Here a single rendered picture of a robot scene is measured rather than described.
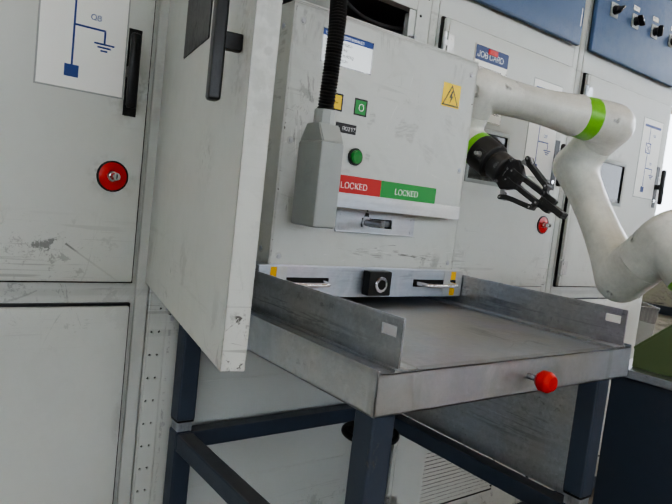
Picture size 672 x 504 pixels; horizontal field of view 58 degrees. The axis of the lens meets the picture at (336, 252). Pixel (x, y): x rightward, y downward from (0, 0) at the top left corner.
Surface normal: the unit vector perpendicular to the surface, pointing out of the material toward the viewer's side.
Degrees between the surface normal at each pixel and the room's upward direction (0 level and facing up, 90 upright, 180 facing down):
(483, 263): 89
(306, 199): 90
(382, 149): 90
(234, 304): 90
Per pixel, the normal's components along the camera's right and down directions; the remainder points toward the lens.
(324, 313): -0.79, -0.04
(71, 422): 0.59, 0.13
